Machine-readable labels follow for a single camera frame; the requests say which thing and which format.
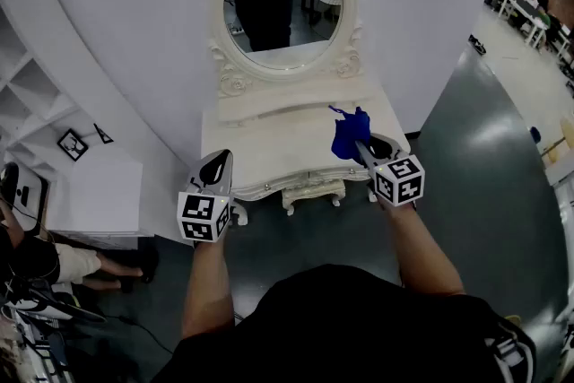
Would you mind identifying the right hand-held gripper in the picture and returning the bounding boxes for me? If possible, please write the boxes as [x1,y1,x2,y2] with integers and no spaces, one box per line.
[355,133,426,208]

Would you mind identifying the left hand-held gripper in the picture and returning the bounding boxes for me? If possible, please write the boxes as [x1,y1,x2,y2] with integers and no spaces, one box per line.
[177,149,234,244]

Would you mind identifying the blue cloth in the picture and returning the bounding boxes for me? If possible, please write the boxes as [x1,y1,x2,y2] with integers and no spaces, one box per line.
[327,104,372,162]

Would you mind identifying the person's right forearm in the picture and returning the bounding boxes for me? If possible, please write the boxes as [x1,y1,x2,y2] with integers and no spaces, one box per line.
[378,199,465,297]

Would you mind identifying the person's left forearm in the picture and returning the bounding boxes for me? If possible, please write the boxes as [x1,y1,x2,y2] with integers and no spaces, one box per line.
[181,237,237,340]

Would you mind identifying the white dressing table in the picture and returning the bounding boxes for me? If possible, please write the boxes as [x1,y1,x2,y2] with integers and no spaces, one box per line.
[200,78,412,226]

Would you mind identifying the white ornate stool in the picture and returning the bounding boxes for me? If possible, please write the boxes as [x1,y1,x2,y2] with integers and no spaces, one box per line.
[281,179,347,216]

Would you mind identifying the white ornate oval mirror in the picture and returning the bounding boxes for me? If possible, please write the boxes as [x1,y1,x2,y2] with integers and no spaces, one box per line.
[208,0,364,99]

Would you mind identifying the person's black shirt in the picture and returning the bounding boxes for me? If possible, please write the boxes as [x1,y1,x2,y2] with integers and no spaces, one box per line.
[152,264,537,383]

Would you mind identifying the white machine with black trim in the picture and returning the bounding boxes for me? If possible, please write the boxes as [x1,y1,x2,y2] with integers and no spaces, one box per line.
[0,161,49,234]

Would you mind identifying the background white desks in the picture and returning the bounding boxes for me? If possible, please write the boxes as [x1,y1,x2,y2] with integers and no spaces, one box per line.
[483,0,574,73]

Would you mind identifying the white shelf unit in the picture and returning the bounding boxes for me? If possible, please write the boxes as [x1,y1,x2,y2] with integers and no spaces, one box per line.
[0,0,98,176]

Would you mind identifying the black triangular picture frame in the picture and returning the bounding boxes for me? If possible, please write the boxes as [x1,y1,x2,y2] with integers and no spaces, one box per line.
[92,123,115,145]

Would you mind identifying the black floor cable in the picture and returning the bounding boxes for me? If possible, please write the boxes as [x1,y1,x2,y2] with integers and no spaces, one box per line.
[105,314,176,355]

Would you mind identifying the black square picture frame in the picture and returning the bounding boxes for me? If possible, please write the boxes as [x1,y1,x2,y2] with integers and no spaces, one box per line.
[57,128,90,162]

